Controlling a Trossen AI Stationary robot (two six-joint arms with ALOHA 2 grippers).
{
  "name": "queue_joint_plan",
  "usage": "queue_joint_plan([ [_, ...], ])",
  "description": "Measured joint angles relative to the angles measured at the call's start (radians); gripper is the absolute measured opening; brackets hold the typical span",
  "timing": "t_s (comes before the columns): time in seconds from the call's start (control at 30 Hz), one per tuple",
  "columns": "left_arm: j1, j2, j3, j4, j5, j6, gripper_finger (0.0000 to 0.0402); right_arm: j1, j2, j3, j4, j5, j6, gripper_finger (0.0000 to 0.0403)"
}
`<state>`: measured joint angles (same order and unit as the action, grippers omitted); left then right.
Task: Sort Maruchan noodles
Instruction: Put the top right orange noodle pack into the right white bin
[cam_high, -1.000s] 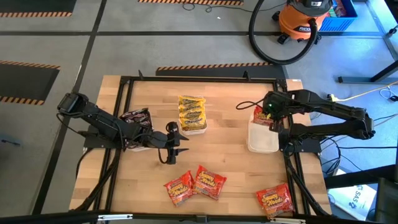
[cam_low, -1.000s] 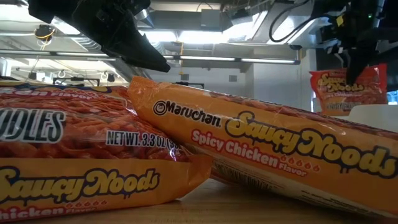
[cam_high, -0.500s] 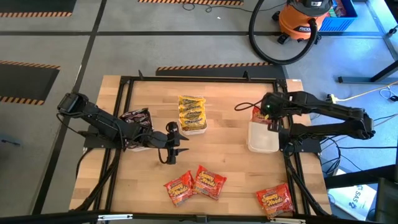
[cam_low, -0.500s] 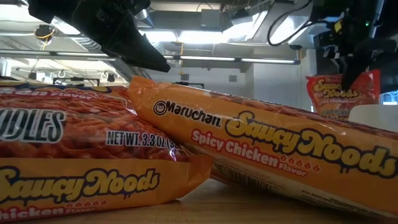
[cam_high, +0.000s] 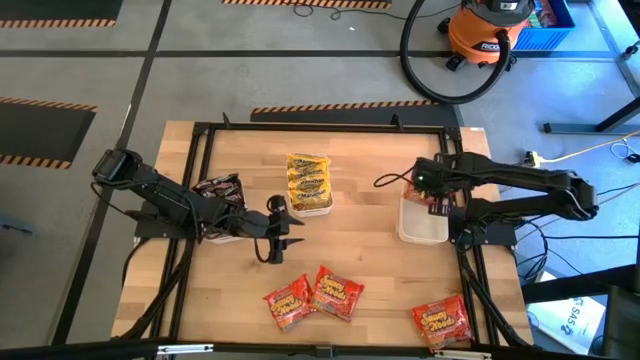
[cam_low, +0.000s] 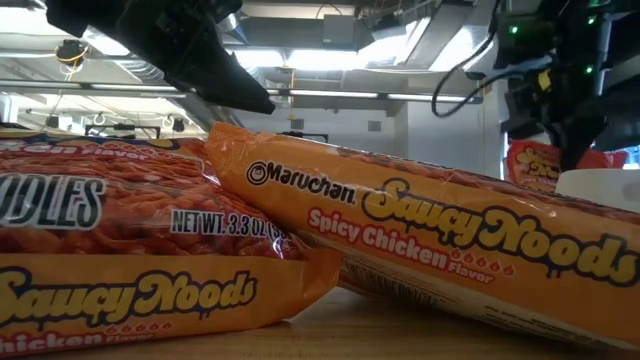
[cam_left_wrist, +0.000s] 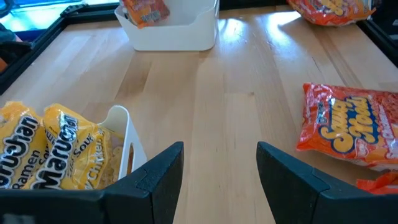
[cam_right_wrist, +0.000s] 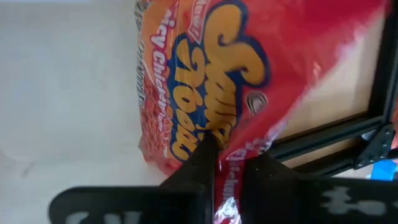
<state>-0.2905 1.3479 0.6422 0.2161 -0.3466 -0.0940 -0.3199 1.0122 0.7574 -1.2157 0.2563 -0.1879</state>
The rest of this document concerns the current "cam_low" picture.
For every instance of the orange Saucy Noods pack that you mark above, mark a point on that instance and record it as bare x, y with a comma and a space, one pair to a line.
425, 240
125, 300
535, 167

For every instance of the rectangular metal air duct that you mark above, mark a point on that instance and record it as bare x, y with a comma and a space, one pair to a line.
425, 35

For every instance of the grey square wall vent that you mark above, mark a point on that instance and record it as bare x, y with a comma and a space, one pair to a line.
297, 124
374, 125

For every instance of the black bracket frame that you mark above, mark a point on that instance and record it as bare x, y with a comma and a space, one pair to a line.
300, 134
150, 128

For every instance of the round silver air duct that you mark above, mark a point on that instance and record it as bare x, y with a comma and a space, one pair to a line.
236, 31

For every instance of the ribbed silver air duct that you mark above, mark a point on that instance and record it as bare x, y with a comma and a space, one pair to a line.
140, 70

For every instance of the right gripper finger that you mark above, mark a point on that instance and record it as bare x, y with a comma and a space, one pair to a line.
575, 137

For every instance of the white plastic bin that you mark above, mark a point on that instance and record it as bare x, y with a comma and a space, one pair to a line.
600, 190

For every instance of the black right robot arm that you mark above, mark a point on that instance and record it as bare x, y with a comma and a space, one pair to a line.
627, 75

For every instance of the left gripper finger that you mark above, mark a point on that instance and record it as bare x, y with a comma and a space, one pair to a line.
220, 82

